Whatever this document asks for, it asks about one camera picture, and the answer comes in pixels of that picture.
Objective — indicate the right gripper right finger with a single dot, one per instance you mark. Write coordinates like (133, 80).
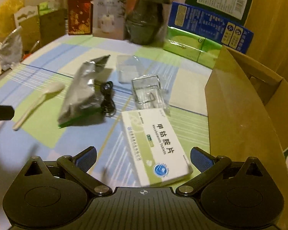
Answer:
(210, 168)

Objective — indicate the white medicine tablet box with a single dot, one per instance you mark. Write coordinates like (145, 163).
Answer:
(157, 155)

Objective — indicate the yellow plastic bag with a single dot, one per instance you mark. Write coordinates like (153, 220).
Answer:
(7, 10)

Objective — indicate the brown cardboard box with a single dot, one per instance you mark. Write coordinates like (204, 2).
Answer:
(247, 106)

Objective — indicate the blue product box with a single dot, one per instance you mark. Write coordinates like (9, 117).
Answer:
(210, 25)

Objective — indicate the crumpled silver foil bag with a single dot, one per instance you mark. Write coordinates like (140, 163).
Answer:
(11, 49)

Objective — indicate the white plastic spoon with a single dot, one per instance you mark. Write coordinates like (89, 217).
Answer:
(49, 91)

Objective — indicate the red gold gift box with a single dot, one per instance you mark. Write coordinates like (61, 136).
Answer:
(79, 17)

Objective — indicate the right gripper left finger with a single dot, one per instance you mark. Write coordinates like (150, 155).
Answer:
(77, 167)

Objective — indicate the silver foil pouch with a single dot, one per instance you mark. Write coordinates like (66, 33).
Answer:
(82, 99)

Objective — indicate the checked tablecloth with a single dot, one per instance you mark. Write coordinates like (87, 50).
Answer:
(182, 80)

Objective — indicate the brown paper gift bag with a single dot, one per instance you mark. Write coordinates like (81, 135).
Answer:
(40, 24)

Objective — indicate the clear plastic clamshell with clip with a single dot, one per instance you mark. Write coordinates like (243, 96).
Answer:
(148, 93)

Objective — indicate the white appliance product box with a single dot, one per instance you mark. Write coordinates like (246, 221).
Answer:
(109, 19)

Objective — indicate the clear flat plastic tray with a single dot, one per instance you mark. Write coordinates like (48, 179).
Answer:
(128, 67)

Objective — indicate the light green tissue pack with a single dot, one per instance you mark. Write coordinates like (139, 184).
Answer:
(193, 47)

